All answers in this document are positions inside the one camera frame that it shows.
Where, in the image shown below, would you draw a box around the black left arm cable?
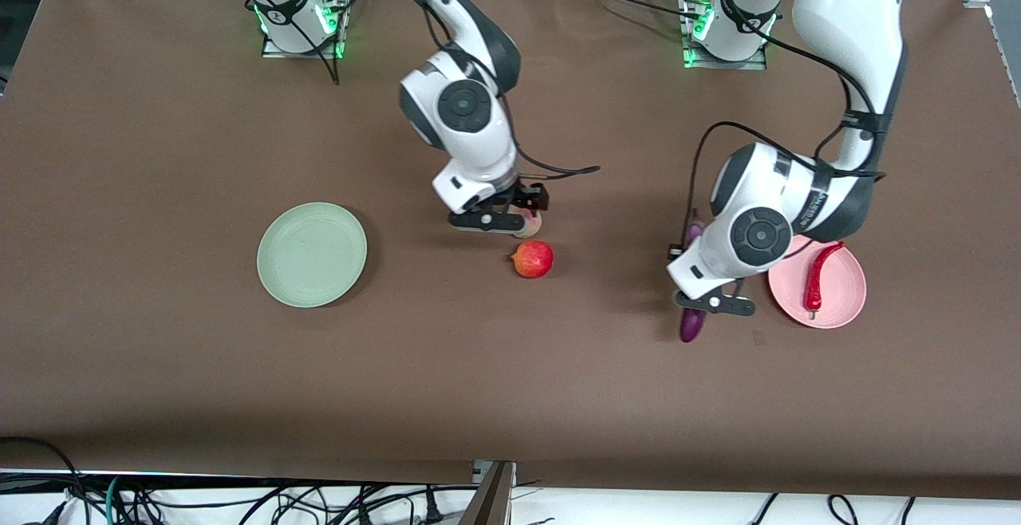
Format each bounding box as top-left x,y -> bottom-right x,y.
686,22 -> 886,255

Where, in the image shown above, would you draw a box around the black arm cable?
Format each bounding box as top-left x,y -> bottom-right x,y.
686,22 -> 886,255
215,0 -> 601,179

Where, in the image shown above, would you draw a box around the red chili pepper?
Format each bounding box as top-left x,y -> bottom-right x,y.
804,241 -> 846,320

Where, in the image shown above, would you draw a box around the purple eggplant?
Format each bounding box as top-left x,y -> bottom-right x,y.
678,207 -> 709,344

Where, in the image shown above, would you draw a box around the tangled black cables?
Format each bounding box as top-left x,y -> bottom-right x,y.
120,481 -> 447,525

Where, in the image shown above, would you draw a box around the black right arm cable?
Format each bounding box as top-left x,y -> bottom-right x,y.
215,0 -> 601,179

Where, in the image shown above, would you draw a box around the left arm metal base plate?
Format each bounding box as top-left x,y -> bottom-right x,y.
684,45 -> 768,71

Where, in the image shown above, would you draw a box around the light green plate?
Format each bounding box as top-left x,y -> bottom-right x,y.
257,202 -> 369,309

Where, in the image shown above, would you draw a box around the aluminium camera post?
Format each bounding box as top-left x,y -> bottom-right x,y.
459,459 -> 517,525

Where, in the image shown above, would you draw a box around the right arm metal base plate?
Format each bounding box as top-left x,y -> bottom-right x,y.
262,30 -> 345,60

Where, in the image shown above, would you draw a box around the pink plate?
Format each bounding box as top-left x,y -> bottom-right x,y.
767,234 -> 867,330

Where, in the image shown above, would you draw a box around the large black cable loop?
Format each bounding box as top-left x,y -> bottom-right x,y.
0,436 -> 93,525

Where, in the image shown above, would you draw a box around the red pomegranate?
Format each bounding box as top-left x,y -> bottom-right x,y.
511,239 -> 554,280

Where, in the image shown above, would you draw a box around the brown table cover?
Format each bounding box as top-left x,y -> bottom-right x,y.
0,0 -> 1021,502

